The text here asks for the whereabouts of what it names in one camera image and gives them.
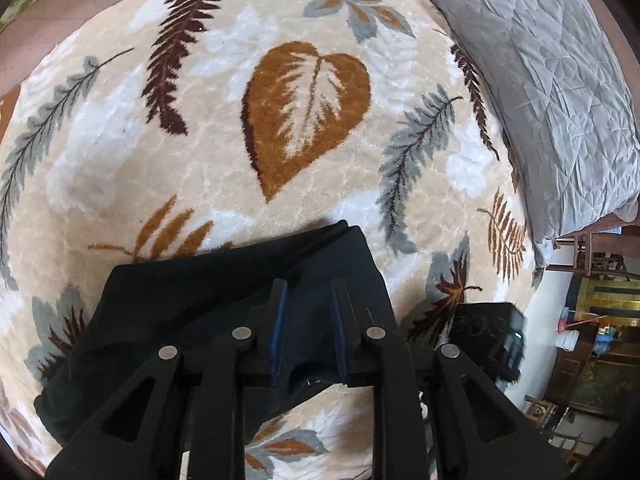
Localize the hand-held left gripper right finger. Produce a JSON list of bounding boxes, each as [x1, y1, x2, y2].
[[331, 277, 571, 480]]

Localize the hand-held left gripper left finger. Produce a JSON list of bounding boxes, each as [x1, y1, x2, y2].
[[45, 277, 291, 480]]

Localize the black pants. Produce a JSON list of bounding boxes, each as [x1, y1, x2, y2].
[[34, 219, 393, 446]]

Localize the white bucket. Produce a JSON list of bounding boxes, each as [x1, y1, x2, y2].
[[556, 329, 582, 357]]

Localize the small wooden stool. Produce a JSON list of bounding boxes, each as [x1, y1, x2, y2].
[[522, 394, 561, 428]]

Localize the green and gold cabinet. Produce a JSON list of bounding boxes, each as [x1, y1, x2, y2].
[[575, 279, 640, 328]]

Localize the dark wooden cabinet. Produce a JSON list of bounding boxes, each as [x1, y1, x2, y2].
[[550, 340, 640, 418]]

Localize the wooden chair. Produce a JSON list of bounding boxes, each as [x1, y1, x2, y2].
[[572, 230, 628, 281]]

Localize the leaf print fleece blanket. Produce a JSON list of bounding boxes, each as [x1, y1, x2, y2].
[[0, 0, 551, 480]]

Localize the grey quilted blanket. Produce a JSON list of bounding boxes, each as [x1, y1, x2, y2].
[[405, 0, 640, 241]]

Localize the pink quilted bed sheet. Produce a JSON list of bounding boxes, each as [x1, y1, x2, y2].
[[0, 0, 241, 98]]

